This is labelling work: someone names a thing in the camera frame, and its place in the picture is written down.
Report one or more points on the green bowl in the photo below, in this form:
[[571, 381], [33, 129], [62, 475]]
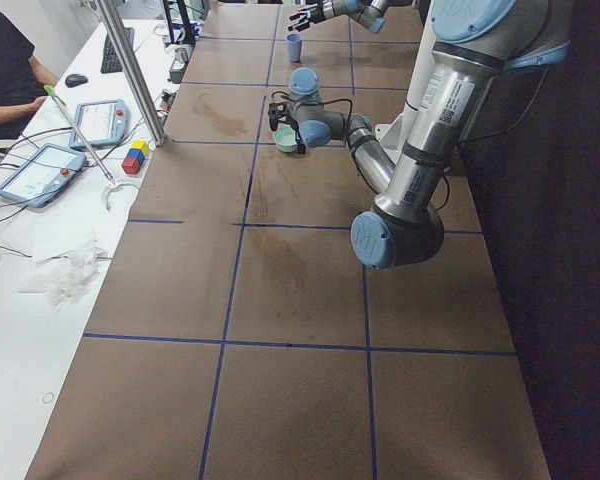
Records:
[[285, 139]]

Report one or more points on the blue teach pendant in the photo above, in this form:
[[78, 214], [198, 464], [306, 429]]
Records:
[[44, 176], [103, 123]]

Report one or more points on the near blue teach pendant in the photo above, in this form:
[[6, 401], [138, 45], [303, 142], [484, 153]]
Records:
[[44, 176]]

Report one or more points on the blue plastic cup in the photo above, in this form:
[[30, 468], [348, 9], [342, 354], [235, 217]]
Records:
[[294, 47]]

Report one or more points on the black keyboard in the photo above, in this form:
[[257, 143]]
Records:
[[110, 61]]

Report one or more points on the steel cylinder weight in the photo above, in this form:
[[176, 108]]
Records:
[[182, 53]]

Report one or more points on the green handled reacher stick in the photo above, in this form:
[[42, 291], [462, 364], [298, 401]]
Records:
[[114, 183]]

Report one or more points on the yellow block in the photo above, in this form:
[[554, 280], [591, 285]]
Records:
[[140, 146]]

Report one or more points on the person in black shirt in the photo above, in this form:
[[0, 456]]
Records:
[[22, 80]]

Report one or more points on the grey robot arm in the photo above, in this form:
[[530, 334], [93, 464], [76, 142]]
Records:
[[369, 15], [465, 45]]

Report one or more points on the red blue block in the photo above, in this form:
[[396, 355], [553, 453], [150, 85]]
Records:
[[133, 161]]

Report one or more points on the crumpled white tissue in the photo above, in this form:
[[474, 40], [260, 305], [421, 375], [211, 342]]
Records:
[[65, 267]]

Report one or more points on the far blue teach pendant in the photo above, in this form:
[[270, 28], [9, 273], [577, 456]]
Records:
[[103, 123]]

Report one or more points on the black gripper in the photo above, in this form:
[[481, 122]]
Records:
[[314, 13], [300, 141]]

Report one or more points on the black computer mouse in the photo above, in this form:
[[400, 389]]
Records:
[[75, 80]]

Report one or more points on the aluminium frame post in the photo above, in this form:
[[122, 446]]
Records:
[[109, 16]]

